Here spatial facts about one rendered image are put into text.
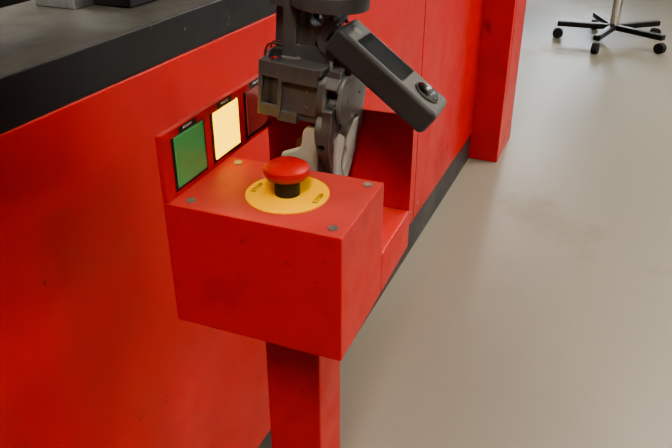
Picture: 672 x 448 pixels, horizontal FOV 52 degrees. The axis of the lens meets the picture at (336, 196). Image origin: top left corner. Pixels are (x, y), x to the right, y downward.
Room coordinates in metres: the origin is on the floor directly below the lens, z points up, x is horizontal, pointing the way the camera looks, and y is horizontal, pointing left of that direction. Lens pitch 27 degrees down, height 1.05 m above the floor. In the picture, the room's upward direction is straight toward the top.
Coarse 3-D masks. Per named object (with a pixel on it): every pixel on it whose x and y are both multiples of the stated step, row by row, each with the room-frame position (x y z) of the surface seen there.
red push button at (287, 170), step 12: (288, 156) 0.54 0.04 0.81; (264, 168) 0.52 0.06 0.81; (276, 168) 0.52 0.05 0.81; (288, 168) 0.52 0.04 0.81; (300, 168) 0.52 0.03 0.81; (276, 180) 0.51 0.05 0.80; (288, 180) 0.51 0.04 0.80; (300, 180) 0.51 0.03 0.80; (276, 192) 0.52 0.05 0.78; (288, 192) 0.52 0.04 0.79
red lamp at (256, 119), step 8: (256, 88) 0.66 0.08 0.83; (248, 96) 0.64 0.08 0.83; (256, 96) 0.66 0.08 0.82; (248, 104) 0.64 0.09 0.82; (256, 104) 0.66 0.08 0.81; (248, 112) 0.64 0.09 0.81; (256, 112) 0.66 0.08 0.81; (248, 120) 0.64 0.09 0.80; (256, 120) 0.65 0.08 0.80; (264, 120) 0.67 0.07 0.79; (248, 128) 0.64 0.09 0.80; (256, 128) 0.65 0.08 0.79
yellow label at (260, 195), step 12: (264, 180) 0.55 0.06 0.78; (312, 180) 0.55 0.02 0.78; (252, 192) 0.53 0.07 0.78; (264, 192) 0.53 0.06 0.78; (300, 192) 0.53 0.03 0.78; (312, 192) 0.53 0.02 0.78; (324, 192) 0.53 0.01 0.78; (252, 204) 0.51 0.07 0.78; (264, 204) 0.51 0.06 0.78; (276, 204) 0.51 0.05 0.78; (288, 204) 0.51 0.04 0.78; (300, 204) 0.51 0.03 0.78; (312, 204) 0.51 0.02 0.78
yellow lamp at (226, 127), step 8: (232, 104) 0.61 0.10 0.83; (216, 112) 0.59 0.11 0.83; (224, 112) 0.60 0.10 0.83; (232, 112) 0.61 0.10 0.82; (216, 120) 0.58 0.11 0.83; (224, 120) 0.60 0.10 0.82; (232, 120) 0.61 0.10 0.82; (216, 128) 0.58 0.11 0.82; (224, 128) 0.60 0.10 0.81; (232, 128) 0.61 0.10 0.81; (216, 136) 0.58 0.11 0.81; (224, 136) 0.60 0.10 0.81; (232, 136) 0.61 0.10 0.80; (216, 144) 0.58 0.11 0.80; (224, 144) 0.59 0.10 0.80; (232, 144) 0.61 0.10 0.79; (216, 152) 0.58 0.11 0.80; (224, 152) 0.59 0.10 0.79
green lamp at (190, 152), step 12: (192, 132) 0.55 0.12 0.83; (180, 144) 0.53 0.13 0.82; (192, 144) 0.55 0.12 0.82; (204, 144) 0.56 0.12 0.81; (180, 156) 0.53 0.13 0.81; (192, 156) 0.54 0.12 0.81; (204, 156) 0.56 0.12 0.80; (180, 168) 0.53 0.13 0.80; (192, 168) 0.54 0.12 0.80; (204, 168) 0.56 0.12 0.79; (180, 180) 0.52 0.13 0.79
